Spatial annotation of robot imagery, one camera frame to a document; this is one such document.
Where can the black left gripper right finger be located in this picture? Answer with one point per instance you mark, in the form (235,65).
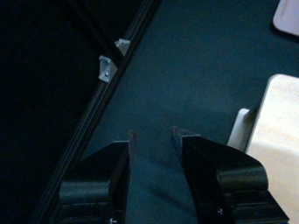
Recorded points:
(221,180)

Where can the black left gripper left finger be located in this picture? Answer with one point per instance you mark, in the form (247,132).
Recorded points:
(100,180)

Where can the grey plastic bowl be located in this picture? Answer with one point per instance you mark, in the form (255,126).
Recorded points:
(288,16)

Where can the pale grey flat piece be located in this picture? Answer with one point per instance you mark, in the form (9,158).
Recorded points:
(239,131)

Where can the white cutting board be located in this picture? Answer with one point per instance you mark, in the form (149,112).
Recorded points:
(280,131)

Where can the black aluminium frame rail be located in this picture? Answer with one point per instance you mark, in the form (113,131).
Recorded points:
(99,100)

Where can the grey metal corner bracket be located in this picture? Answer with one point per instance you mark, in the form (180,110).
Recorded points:
(107,68)
(123,46)

